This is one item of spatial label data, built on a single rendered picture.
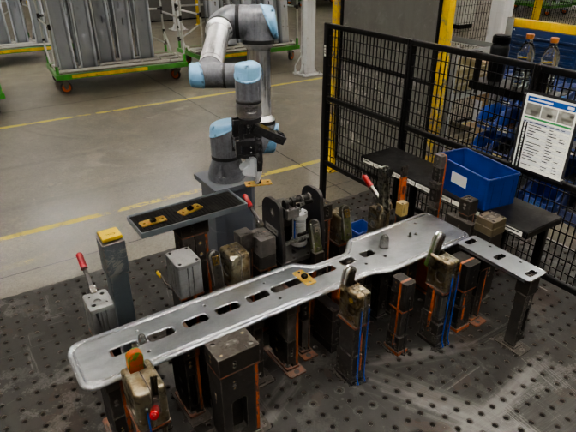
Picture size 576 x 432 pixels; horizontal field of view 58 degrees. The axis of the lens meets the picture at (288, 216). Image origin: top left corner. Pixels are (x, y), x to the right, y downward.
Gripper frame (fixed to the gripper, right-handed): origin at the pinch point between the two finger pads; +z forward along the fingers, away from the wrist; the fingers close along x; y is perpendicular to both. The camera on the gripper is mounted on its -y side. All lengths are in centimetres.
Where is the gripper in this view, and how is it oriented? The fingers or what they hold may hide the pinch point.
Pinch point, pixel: (258, 177)
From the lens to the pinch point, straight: 164.4
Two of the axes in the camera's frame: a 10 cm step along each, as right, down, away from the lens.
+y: -9.6, 1.3, -2.5
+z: 0.0, 8.8, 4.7
